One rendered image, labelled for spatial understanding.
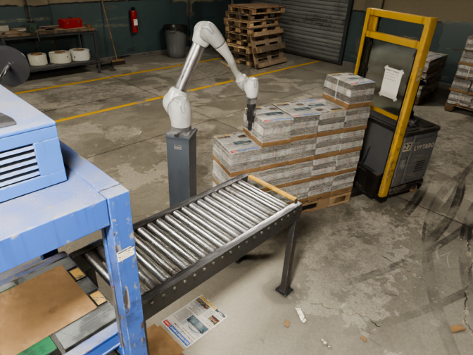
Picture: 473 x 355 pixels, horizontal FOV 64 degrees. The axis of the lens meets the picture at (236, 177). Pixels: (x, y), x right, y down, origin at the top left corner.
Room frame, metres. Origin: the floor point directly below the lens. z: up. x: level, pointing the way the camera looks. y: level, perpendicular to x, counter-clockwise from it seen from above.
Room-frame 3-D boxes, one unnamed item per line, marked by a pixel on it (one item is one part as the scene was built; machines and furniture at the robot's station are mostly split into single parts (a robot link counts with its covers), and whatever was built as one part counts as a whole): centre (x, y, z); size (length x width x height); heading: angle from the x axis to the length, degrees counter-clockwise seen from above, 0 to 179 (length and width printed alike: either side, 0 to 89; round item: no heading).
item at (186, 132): (2.72, 0.46, 1.03); 0.22 x 0.18 x 0.06; 170
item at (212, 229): (1.85, 0.17, 0.77); 0.47 x 0.05 x 0.05; 47
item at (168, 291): (1.63, 0.02, 0.74); 1.34 x 0.05 x 0.12; 137
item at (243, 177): (1.98, 0.39, 0.74); 1.34 x 0.05 x 0.12; 137
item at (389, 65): (3.74, -1.41, 1.28); 0.57 x 0.01 x 0.65; 28
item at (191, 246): (1.71, 0.30, 0.77); 0.47 x 0.05 x 0.05; 47
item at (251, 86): (3.05, -0.09, 1.30); 0.13 x 0.11 x 0.16; 25
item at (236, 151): (3.19, -0.37, 0.42); 1.17 x 0.39 x 0.83; 118
